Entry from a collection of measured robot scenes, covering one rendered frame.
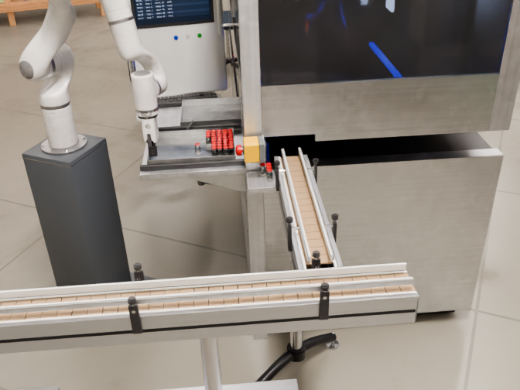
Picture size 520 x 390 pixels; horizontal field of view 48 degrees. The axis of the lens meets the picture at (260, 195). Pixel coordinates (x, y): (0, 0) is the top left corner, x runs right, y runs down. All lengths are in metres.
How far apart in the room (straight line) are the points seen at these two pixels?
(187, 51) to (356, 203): 1.27
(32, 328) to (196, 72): 1.89
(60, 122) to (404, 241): 1.50
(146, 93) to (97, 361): 1.24
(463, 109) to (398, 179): 0.36
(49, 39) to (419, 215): 1.58
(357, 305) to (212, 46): 1.90
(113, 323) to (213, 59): 1.89
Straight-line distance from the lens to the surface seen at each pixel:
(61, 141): 2.55
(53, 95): 2.49
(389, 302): 1.56
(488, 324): 2.97
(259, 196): 2.27
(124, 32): 2.14
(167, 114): 2.75
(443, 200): 2.46
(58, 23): 2.32
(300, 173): 2.08
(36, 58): 2.40
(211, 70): 3.15
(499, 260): 3.38
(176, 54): 3.10
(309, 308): 1.52
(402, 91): 2.18
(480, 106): 2.31
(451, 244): 2.60
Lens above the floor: 1.94
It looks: 31 degrees down
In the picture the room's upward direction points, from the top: 2 degrees counter-clockwise
